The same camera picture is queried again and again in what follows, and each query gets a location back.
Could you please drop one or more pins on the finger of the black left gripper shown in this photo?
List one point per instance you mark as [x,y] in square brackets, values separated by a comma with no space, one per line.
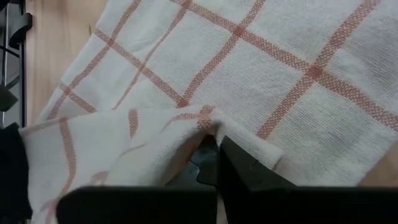
[12,174]

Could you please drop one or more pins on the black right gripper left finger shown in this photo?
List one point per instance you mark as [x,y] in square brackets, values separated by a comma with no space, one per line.
[140,205]

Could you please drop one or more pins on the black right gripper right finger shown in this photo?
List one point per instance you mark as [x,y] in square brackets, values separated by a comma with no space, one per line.
[280,205]

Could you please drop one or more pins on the white red-checked towel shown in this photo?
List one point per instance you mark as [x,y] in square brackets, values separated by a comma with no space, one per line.
[248,77]

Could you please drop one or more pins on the black aluminium table frame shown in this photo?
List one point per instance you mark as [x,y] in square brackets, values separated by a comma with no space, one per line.
[20,28]

